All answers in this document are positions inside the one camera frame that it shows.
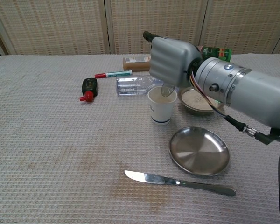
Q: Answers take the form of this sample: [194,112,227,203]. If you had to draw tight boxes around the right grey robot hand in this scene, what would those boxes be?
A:
[143,30,205,88]

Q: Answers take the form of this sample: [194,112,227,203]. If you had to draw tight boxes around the metal spoon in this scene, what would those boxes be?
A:
[161,84,175,98]

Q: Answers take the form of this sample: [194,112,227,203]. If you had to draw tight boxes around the white paper cup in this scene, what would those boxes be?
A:
[147,86,178,126]

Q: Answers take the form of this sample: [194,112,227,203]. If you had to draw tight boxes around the steel bowl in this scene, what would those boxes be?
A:
[178,86,224,115]

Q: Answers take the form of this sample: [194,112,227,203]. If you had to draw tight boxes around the steel plate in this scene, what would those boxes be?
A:
[168,126,231,177]

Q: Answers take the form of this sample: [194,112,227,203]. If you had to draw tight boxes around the brown drink bottle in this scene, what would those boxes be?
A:
[123,56,152,72]

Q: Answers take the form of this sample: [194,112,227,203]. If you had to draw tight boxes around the clear plastic water bottle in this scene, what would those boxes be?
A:
[115,75,165,97]

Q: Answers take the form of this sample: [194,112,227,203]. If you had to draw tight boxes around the green Pringles can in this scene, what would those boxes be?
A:
[199,45,233,63]

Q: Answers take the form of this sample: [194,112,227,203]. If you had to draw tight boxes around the red-capped marker pen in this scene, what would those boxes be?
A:
[94,70,133,79]

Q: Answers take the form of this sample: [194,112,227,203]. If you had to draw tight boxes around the black bottle with red cap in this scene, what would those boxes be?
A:
[79,78,99,103]

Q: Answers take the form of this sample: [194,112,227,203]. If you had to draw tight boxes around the woven folding screen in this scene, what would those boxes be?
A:
[0,0,280,56]

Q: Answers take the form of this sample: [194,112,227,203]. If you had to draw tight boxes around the metal table knife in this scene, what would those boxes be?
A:
[124,170,237,196]

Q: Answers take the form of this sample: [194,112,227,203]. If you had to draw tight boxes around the woven beige tablecloth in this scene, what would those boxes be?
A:
[0,53,280,224]

